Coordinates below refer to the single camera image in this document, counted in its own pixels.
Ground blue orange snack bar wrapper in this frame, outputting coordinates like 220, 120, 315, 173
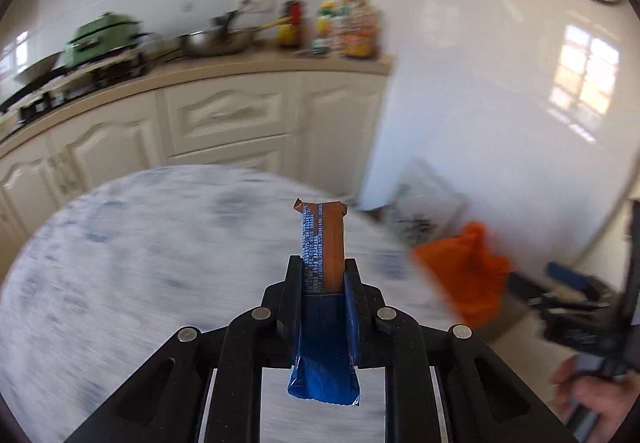
288, 199, 360, 406

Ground person's right hand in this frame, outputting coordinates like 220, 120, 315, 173
551, 356, 639, 442

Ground orange cloth bag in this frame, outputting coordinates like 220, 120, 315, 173
411, 221, 512, 329

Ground white rice bag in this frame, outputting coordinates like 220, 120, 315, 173
383, 158, 468, 248

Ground lower cream cabinets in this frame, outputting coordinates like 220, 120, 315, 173
1, 71, 387, 267

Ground black gas stove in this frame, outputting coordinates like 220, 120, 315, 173
1, 54, 150, 125

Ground group of condiment bottles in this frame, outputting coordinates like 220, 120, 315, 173
310, 0, 380, 60

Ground green electric cooker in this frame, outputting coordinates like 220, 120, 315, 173
63, 12, 141, 70

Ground dark soy sauce bottle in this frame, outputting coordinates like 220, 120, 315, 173
277, 0, 305, 50

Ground steel wok with black handle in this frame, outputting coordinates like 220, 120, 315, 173
179, 10, 291, 58

